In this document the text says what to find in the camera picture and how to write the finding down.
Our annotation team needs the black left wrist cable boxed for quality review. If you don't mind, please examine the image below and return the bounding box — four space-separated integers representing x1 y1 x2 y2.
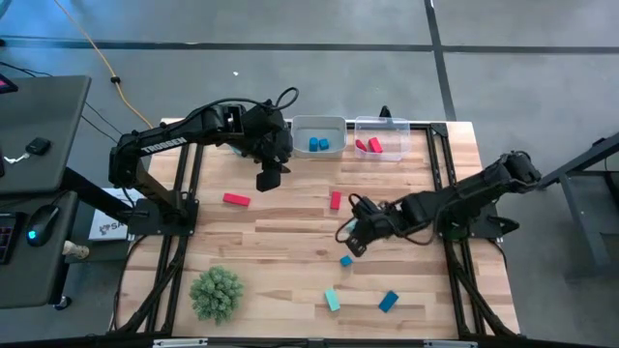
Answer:
183 86 300 127

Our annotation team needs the black side table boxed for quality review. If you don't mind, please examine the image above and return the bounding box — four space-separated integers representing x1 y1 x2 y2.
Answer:
533 130 619 282

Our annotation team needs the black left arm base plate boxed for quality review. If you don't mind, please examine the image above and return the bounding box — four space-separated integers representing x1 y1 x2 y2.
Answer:
127 196 200 238

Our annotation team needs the black aluminium rig frame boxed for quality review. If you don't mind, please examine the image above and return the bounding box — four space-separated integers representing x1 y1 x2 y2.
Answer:
108 118 522 348

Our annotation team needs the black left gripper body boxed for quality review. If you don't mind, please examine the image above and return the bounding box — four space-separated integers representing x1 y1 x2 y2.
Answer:
239 101 295 168

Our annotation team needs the light teal long block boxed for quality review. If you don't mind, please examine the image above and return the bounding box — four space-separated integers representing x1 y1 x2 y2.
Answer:
323 288 341 313

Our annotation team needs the black device with red light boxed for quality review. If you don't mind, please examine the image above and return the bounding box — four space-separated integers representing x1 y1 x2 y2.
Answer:
0 72 19 96

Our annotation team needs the silver frame bracket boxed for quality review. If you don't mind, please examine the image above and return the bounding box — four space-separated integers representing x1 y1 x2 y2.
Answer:
424 339 480 348
153 337 210 348

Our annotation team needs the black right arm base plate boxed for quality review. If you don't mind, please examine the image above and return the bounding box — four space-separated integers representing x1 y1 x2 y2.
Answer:
432 199 521 242

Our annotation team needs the black desk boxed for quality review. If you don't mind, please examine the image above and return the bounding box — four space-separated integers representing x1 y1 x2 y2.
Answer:
0 74 134 310

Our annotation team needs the green artificial plant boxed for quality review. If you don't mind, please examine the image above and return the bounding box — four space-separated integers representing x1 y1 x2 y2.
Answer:
189 265 246 327

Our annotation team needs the beige rounded object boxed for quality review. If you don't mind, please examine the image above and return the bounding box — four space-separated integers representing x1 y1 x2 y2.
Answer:
61 239 91 261

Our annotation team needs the pale plastic bin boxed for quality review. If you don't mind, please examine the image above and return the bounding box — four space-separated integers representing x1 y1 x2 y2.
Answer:
291 114 348 160

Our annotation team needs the blue long block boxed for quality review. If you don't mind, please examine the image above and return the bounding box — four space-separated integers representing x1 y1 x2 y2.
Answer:
377 289 400 314

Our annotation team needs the small black device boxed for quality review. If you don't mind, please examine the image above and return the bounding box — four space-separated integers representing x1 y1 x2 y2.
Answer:
24 136 52 158

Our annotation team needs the yellow floor cable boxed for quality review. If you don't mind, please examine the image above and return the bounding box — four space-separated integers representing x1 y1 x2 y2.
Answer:
51 0 159 137

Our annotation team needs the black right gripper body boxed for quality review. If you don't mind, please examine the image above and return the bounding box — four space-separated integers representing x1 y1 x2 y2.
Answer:
362 197 417 238

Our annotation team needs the clear plastic bin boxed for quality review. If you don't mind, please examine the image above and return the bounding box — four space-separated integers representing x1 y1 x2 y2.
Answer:
354 115 412 162

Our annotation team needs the black keyboard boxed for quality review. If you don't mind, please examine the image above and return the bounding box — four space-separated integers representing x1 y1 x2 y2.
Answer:
0 212 18 266

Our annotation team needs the white printed sign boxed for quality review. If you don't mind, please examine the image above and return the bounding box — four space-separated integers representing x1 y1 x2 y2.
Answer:
88 187 146 242

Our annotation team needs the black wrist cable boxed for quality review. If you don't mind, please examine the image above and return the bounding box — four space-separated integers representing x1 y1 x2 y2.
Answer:
335 191 436 247
183 86 300 127

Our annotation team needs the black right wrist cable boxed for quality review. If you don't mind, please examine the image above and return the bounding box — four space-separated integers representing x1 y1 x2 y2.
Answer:
335 191 436 247

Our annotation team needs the black computer mouse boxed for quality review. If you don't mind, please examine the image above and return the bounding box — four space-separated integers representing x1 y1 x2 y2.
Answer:
25 204 61 248

